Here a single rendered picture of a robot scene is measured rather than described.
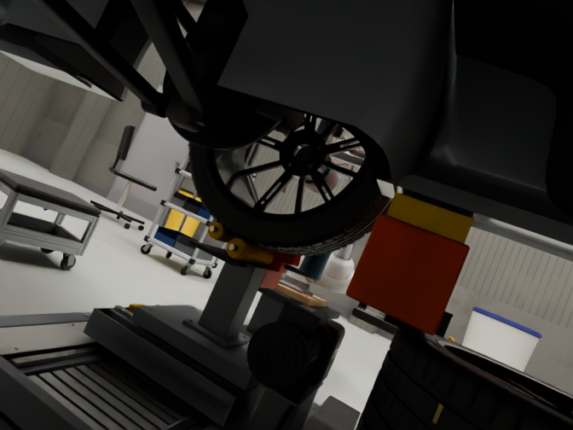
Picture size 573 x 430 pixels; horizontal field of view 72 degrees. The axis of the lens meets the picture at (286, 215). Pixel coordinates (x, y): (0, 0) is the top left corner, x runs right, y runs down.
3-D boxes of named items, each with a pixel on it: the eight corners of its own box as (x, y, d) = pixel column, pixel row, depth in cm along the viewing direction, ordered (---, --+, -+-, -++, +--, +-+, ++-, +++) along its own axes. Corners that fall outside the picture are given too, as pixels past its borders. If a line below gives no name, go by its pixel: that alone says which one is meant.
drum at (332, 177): (283, 173, 139) (299, 136, 140) (299, 188, 159) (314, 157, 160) (319, 186, 134) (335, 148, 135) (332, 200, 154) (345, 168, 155)
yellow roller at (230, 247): (218, 252, 109) (227, 233, 109) (257, 261, 137) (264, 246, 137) (235, 260, 107) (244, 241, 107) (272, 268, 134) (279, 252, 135)
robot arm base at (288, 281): (283, 281, 246) (286, 274, 247) (313, 296, 235) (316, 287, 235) (269, 278, 231) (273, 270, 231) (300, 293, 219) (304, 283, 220)
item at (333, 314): (255, 321, 263) (274, 279, 265) (321, 358, 242) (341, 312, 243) (216, 322, 218) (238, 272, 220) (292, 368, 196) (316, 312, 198)
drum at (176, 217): (171, 238, 526) (192, 193, 530) (195, 249, 510) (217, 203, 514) (151, 232, 488) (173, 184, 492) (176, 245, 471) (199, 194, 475)
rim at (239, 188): (178, 147, 124) (286, 23, 121) (214, 170, 146) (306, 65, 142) (287, 258, 106) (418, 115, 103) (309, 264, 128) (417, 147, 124)
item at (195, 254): (135, 251, 322) (186, 140, 329) (165, 256, 362) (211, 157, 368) (186, 278, 303) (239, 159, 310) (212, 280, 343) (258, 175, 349)
